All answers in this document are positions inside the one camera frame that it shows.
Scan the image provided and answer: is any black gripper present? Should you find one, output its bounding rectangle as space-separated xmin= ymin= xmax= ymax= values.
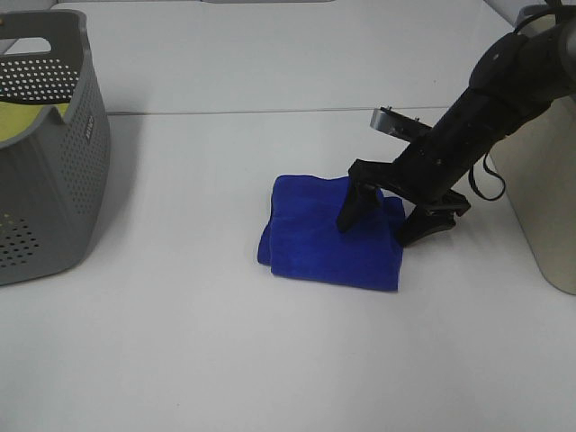
xmin=337 ymin=88 xmax=509 ymax=247

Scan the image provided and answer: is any blue towel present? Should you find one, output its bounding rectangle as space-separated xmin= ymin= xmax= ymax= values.
xmin=256 ymin=175 xmax=405 ymax=292

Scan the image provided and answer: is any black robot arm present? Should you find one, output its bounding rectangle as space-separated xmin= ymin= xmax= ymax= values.
xmin=336 ymin=1 xmax=575 ymax=247

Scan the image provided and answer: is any beige basket with grey rim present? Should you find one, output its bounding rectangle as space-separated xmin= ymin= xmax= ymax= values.
xmin=490 ymin=1 xmax=575 ymax=294

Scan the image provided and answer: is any grey perforated plastic basket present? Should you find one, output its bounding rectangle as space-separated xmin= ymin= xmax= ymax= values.
xmin=1 ymin=10 xmax=111 ymax=284

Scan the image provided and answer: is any yellow-green towel in basket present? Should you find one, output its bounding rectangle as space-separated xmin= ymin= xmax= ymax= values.
xmin=1 ymin=102 xmax=68 ymax=149

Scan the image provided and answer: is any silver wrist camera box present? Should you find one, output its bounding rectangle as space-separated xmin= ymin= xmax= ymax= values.
xmin=370 ymin=107 xmax=431 ymax=142

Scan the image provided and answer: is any black cable loop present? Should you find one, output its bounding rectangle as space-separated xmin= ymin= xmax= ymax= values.
xmin=465 ymin=150 xmax=506 ymax=203

